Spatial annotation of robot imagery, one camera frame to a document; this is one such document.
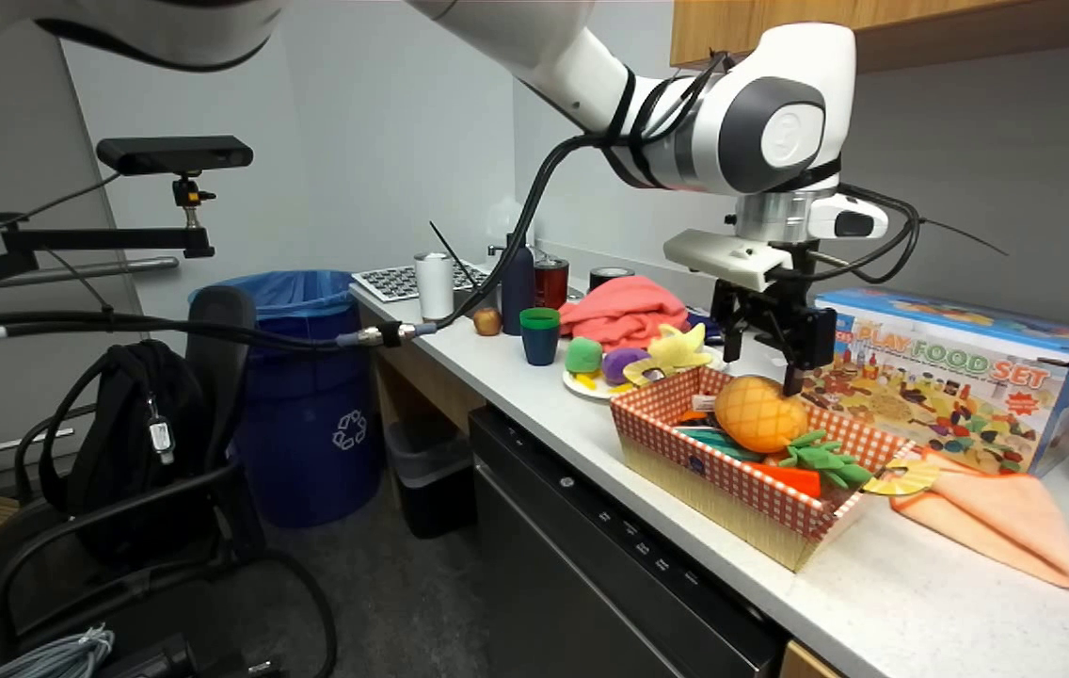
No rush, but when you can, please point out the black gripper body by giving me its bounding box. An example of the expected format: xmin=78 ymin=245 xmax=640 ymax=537
xmin=715 ymin=268 xmax=838 ymax=332

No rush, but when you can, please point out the yellow toy pineapple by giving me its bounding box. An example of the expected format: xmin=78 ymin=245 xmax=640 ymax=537
xmin=713 ymin=372 xmax=876 ymax=495

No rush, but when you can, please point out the yellow star toy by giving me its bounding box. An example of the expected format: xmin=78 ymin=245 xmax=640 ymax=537
xmin=642 ymin=322 xmax=715 ymax=376

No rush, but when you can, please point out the teal toy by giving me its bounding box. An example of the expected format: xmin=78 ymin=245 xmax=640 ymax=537
xmin=676 ymin=421 xmax=754 ymax=465

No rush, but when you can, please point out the orange red toy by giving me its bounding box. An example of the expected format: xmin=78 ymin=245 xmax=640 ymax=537
xmin=754 ymin=461 xmax=827 ymax=501

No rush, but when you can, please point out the toy food set box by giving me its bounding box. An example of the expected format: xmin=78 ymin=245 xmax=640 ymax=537
xmin=804 ymin=289 xmax=1069 ymax=484

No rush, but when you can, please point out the red checkered fruit box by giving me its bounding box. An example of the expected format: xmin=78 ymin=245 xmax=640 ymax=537
xmin=605 ymin=365 xmax=906 ymax=578

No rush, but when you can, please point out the green toy ball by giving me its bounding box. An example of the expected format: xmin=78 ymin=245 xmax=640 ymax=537
xmin=560 ymin=337 xmax=605 ymax=382

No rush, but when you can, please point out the toy lemon slice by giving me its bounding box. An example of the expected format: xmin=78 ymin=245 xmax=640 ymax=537
xmin=857 ymin=456 xmax=946 ymax=501

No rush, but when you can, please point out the pink cloth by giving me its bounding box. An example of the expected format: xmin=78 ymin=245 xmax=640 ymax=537
xmin=558 ymin=275 xmax=698 ymax=355

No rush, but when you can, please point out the white plate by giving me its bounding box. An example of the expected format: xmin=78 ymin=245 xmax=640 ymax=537
xmin=558 ymin=342 xmax=733 ymax=406

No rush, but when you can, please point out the red tumbler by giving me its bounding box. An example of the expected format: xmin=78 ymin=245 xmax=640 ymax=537
xmin=531 ymin=256 xmax=571 ymax=311

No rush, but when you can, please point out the blue cup green rim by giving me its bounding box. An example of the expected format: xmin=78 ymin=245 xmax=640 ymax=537
xmin=516 ymin=305 xmax=563 ymax=368

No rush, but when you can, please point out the dark blue bottle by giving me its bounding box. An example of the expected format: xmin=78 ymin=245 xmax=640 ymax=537
xmin=496 ymin=231 xmax=538 ymax=337

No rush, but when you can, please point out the orange napkin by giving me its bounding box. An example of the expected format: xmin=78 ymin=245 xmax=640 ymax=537
xmin=888 ymin=468 xmax=1069 ymax=597

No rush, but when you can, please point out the dishwasher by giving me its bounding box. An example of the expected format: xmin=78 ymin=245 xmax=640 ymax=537
xmin=472 ymin=406 xmax=793 ymax=678

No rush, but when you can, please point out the white cup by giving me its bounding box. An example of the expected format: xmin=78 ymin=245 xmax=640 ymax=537
xmin=413 ymin=250 xmax=459 ymax=323

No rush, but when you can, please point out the wooden cabinet door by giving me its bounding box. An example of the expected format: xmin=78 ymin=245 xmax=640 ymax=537
xmin=778 ymin=638 xmax=843 ymax=678

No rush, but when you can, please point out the wooden upper cabinet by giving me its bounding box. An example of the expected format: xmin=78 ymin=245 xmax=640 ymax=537
xmin=668 ymin=0 xmax=1069 ymax=77

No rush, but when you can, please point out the small black waste bin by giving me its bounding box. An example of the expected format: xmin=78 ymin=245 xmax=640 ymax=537
xmin=380 ymin=417 xmax=481 ymax=543

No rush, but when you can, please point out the white keyboard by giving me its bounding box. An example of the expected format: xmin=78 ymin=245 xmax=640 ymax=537
xmin=345 ymin=261 xmax=504 ymax=308

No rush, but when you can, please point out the blue recycling bin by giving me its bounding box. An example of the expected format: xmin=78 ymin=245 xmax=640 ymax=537
xmin=189 ymin=268 xmax=389 ymax=531

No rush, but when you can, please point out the black office chair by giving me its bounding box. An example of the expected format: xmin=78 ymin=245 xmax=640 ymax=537
xmin=0 ymin=284 xmax=340 ymax=678

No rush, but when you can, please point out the black backpack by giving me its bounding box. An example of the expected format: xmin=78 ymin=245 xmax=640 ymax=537
xmin=39 ymin=337 xmax=213 ymax=568

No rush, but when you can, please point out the grey teal cloth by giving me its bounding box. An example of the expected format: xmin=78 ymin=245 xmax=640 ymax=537
xmin=0 ymin=622 xmax=118 ymax=678

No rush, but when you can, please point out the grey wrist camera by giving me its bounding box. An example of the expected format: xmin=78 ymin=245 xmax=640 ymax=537
xmin=664 ymin=226 xmax=804 ymax=293

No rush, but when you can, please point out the yellow ring toy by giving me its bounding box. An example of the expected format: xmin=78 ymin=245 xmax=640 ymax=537
xmin=621 ymin=357 xmax=670 ymax=391

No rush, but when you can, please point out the thin black camera cable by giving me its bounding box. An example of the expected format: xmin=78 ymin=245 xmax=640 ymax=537
xmin=811 ymin=181 xmax=931 ymax=285

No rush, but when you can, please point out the black stereo camera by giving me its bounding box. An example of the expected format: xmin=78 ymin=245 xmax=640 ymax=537
xmin=93 ymin=133 xmax=256 ymax=178

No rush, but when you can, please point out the black camera stand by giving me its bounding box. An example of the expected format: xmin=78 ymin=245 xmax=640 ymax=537
xmin=0 ymin=172 xmax=217 ymax=308

